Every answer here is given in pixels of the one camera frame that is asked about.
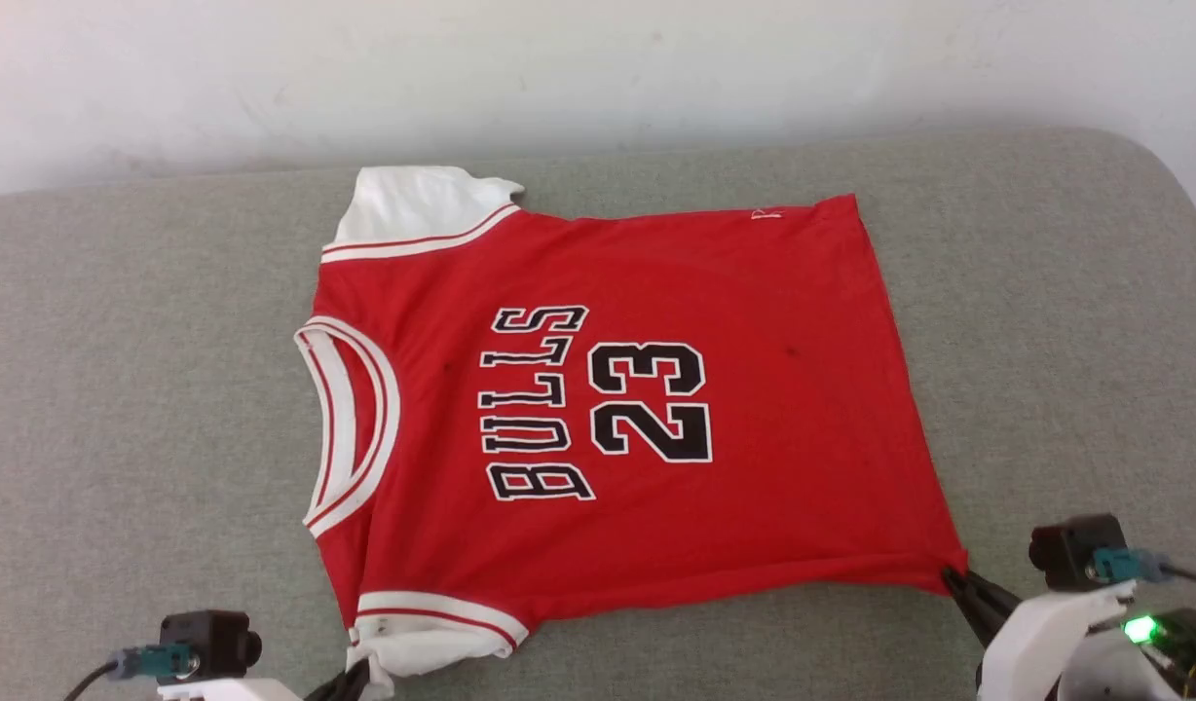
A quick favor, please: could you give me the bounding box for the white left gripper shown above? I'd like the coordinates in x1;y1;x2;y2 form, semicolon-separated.
156;659;372;701

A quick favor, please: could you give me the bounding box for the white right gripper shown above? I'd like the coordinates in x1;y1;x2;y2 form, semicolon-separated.
940;566;1196;701

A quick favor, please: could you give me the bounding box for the red Bulls 23 jersey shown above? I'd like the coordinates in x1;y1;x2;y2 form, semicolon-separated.
293;166;970;701

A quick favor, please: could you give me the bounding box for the grey-green fabric sofa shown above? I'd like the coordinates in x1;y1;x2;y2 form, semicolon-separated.
0;127;1196;701

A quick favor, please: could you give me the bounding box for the right teal-plug camera cable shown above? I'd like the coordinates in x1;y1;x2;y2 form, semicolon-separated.
1092;547;1196;591

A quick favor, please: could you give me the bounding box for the teal-plug camera cable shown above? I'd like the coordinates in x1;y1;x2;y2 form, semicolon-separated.
1092;547;1196;591
60;644;192;701

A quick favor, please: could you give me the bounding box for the left teal-plug camera cable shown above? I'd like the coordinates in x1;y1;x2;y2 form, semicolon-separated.
60;644;192;701

